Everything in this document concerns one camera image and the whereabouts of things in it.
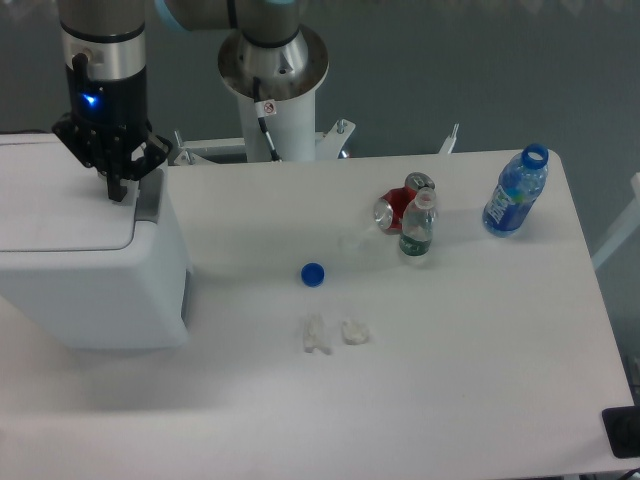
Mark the white metal base frame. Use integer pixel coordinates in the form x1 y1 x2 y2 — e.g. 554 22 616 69
169 118 461 166

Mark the white furniture leg right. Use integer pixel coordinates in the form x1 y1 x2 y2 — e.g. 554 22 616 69
591 173 639 271

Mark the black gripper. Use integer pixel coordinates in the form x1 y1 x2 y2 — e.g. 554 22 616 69
52 53 173 202

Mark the white trash can body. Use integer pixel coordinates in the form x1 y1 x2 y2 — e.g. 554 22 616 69
1 166 193 349

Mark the crumpled white tissue left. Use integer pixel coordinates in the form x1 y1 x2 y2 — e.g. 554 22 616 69
302 314 332 355

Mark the blue bottle cap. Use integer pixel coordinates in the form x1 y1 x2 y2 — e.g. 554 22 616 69
300 262 325 288

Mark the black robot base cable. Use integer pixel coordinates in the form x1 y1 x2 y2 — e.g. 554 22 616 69
252 74 284 163

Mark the black device at edge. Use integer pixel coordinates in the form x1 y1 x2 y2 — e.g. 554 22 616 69
601 406 639 459

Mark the crumpled white tissue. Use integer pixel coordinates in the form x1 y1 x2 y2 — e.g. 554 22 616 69
341 317 372 346
302 314 332 355

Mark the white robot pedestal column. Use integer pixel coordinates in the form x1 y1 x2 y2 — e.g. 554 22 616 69
236 92 316 163

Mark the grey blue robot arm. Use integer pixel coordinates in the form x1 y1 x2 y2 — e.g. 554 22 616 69
52 1 329 201

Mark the crushed red soda can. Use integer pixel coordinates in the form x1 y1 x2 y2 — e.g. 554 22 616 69
373 172 435 234

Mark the blue plastic drink bottle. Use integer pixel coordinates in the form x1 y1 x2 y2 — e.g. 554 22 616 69
482 143 549 238

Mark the crumpled white tissue right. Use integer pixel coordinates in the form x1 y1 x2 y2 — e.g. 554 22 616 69
341 317 372 346

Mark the small clear green-label bottle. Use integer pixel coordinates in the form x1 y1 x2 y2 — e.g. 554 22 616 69
399 187 437 257

